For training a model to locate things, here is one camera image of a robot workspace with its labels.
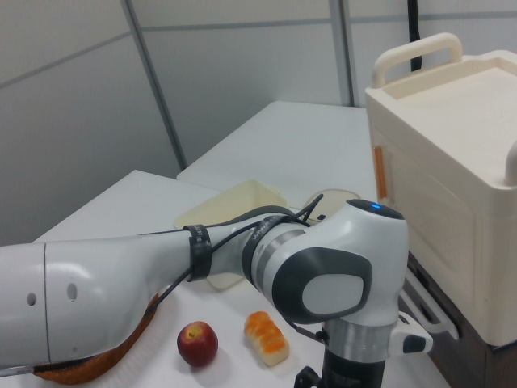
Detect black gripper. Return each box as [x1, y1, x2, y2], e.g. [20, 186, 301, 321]
[322, 350, 388, 388]

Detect orange glazed bread roll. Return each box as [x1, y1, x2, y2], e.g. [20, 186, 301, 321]
[244, 310, 291, 368]

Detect red apple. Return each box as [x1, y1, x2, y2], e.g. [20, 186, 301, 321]
[176, 321, 219, 368]

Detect cream open lunch box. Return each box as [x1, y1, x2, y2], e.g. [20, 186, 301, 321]
[174, 179, 290, 292]

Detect cream microwave appliance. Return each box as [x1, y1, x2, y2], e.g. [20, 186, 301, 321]
[365, 32, 517, 347]

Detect brown wicker basket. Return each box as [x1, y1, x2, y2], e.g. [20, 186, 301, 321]
[32, 293, 159, 385]

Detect black pole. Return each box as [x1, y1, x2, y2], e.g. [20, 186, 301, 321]
[405, 0, 423, 72]

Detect black velcro strap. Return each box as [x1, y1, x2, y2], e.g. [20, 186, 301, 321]
[241, 215, 287, 262]
[183, 223, 214, 284]

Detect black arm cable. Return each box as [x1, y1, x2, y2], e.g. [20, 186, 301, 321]
[147, 193, 327, 343]

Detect orange appliance door handle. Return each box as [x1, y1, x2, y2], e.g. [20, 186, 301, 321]
[373, 144, 388, 200]

